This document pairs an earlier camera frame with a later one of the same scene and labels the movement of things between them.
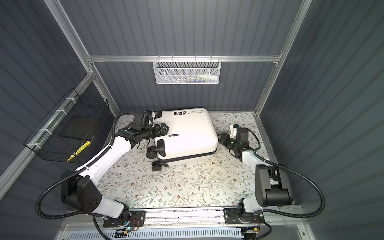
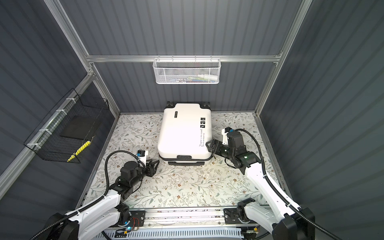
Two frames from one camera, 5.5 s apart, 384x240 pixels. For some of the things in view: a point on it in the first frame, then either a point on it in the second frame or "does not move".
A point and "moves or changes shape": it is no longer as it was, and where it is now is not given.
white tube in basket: x=208 y=77 does not move
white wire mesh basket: x=187 y=70 does not move
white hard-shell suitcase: x=191 y=134 moves or changes shape
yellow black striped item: x=82 y=148 does not move
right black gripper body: x=229 y=143 -> x=221 y=149
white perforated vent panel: x=195 y=234 does not move
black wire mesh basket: x=68 y=132 does not move
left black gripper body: x=155 y=132 -> x=148 y=171
